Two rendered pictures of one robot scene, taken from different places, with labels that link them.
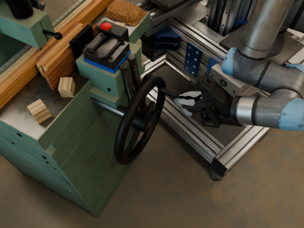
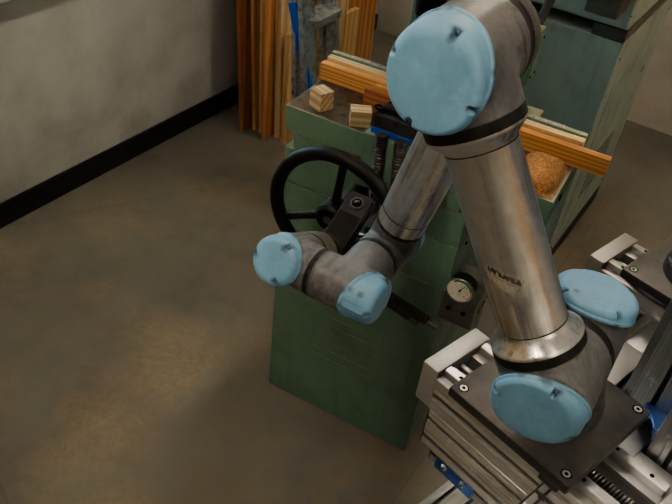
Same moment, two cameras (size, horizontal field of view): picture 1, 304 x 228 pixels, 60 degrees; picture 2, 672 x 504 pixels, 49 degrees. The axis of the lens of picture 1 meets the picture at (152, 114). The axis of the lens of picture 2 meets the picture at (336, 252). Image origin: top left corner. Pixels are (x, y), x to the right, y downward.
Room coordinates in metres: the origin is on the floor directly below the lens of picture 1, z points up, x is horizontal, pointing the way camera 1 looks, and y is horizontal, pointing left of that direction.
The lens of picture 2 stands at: (0.35, -1.16, 1.67)
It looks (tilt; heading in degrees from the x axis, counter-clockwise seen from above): 39 degrees down; 86
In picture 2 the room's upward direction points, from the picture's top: 8 degrees clockwise
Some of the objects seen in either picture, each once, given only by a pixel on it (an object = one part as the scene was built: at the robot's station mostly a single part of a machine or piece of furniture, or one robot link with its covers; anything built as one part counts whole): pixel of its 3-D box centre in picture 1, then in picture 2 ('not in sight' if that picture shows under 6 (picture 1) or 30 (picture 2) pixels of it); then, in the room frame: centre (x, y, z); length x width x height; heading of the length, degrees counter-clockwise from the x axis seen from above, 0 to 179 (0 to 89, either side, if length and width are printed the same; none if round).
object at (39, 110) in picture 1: (39, 111); (321, 98); (0.39, 0.29, 0.92); 0.04 x 0.04 x 0.04; 41
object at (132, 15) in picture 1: (124, 8); (541, 167); (0.83, 0.10, 0.92); 0.14 x 0.09 x 0.04; 62
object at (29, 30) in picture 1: (25, 25); not in sight; (0.60, 0.34, 1.03); 0.14 x 0.07 x 0.09; 62
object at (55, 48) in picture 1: (63, 49); not in sight; (0.61, 0.27, 0.93); 0.20 x 0.02 x 0.06; 152
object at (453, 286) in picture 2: (147, 82); (461, 289); (0.72, 0.02, 0.65); 0.06 x 0.04 x 0.08; 152
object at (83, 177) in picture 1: (64, 132); (395, 266); (0.64, 0.44, 0.35); 0.58 x 0.45 x 0.71; 62
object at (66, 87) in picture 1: (67, 87); (360, 116); (0.47, 0.24, 0.92); 0.04 x 0.03 x 0.04; 2
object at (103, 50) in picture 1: (109, 45); (415, 119); (0.57, 0.12, 0.99); 0.13 x 0.11 x 0.06; 152
